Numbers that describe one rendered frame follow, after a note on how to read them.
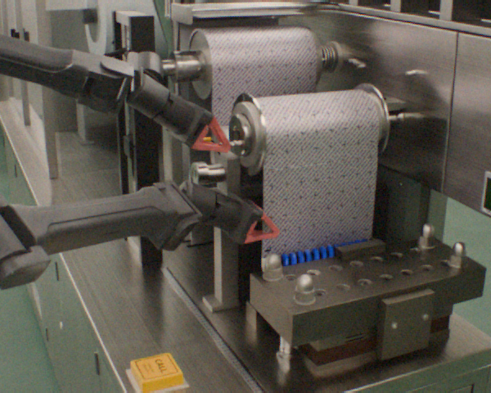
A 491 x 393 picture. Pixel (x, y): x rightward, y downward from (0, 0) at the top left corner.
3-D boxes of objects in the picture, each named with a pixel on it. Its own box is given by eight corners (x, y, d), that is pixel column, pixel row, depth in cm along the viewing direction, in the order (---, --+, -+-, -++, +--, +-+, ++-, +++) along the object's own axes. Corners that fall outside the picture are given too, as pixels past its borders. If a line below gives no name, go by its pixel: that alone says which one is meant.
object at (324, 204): (261, 267, 127) (263, 170, 121) (369, 246, 136) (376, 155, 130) (262, 268, 127) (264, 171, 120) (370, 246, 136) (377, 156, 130)
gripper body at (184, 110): (192, 148, 115) (157, 126, 112) (173, 134, 124) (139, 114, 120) (213, 115, 115) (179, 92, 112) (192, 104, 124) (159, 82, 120)
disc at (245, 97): (228, 158, 133) (231, 83, 127) (231, 157, 133) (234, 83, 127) (262, 188, 121) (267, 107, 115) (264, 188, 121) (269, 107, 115)
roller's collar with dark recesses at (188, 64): (168, 80, 144) (168, 49, 142) (195, 78, 146) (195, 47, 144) (178, 85, 138) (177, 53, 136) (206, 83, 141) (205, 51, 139)
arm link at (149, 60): (84, 108, 113) (100, 65, 108) (89, 71, 121) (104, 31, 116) (153, 128, 117) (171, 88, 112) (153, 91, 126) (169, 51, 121)
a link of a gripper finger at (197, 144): (223, 169, 121) (182, 142, 117) (209, 158, 128) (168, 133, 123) (245, 136, 121) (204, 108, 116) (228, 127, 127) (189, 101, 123)
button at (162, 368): (130, 372, 114) (129, 360, 114) (170, 363, 117) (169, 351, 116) (142, 395, 108) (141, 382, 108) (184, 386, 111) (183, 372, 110)
